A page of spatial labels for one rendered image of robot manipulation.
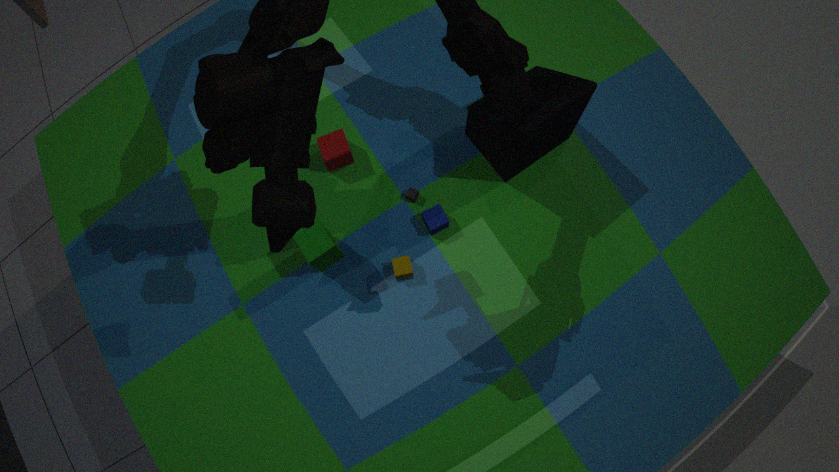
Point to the green block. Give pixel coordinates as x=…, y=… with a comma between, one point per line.
x=332, y=260
x=316, y=244

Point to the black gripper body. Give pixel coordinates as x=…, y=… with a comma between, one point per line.
x=286, y=201

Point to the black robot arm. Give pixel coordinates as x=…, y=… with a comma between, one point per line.
x=233, y=90

